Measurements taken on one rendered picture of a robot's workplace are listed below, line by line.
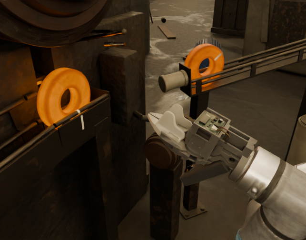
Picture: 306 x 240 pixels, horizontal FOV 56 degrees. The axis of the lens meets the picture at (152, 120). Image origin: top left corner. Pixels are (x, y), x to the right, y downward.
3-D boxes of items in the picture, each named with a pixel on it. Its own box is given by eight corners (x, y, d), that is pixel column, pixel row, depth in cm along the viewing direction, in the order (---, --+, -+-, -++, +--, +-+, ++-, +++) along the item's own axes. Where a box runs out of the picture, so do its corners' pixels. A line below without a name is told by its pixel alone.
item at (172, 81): (158, 89, 102) (157, 73, 99) (180, 82, 105) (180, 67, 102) (166, 95, 98) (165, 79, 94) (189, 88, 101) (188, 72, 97)
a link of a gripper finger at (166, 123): (154, 96, 57) (194, 119, 55) (147, 118, 60) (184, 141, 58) (146, 102, 55) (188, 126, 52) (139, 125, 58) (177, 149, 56)
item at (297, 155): (268, 223, 129) (297, 124, 103) (272, 205, 138) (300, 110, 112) (297, 234, 124) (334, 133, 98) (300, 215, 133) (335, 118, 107)
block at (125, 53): (102, 120, 97) (95, 51, 86) (116, 111, 104) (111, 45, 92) (128, 128, 93) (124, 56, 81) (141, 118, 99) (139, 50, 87)
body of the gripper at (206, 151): (204, 104, 56) (261, 136, 53) (190, 135, 62) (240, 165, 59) (189, 121, 51) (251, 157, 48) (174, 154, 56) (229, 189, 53)
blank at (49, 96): (27, 83, 62) (38, 86, 61) (74, 57, 73) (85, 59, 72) (45, 139, 71) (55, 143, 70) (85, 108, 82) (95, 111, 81)
